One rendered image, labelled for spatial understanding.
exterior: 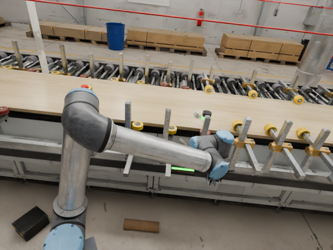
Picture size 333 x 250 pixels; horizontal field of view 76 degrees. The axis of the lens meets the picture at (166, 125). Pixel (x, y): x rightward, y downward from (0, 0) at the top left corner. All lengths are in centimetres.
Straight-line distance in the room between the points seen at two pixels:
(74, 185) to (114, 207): 123
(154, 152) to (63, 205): 53
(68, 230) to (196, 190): 136
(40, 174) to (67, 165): 147
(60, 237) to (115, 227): 104
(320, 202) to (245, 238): 86
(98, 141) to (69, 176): 33
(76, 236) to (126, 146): 50
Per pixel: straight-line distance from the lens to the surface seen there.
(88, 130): 66
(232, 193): 223
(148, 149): 73
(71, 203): 107
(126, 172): 131
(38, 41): 253
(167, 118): 133
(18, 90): 224
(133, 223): 199
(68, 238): 106
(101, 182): 217
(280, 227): 244
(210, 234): 212
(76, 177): 95
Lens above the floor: 177
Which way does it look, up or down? 33 degrees down
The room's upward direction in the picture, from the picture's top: 7 degrees clockwise
